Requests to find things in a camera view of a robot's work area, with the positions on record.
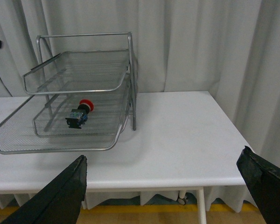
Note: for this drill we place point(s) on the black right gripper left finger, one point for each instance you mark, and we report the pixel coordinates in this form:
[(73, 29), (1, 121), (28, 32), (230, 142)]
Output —
[(59, 202)]

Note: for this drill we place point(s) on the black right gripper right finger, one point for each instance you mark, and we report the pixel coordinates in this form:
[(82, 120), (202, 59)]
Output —
[(262, 179)]

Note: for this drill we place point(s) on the silver mesh tray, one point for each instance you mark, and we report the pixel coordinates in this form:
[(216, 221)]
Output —
[(18, 135), (109, 113), (78, 72)]

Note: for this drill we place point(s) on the red emergency push button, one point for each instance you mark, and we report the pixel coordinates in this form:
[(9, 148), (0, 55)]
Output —
[(79, 116)]

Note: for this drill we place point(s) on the white table leg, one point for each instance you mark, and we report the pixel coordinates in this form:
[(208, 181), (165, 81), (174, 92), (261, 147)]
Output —
[(201, 206)]

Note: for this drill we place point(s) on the caster wheel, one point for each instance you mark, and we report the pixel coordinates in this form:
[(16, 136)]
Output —
[(182, 198)]

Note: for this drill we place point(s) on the silver mesh bottom tray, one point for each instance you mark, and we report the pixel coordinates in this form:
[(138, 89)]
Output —
[(109, 113)]

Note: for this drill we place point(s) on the silver mesh top tray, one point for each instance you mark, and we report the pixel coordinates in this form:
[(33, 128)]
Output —
[(78, 72)]

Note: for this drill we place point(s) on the white curtain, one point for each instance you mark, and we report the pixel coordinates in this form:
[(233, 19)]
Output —
[(230, 48)]

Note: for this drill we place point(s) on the silver rack frame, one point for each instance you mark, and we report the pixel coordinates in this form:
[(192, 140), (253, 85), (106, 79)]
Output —
[(131, 71)]

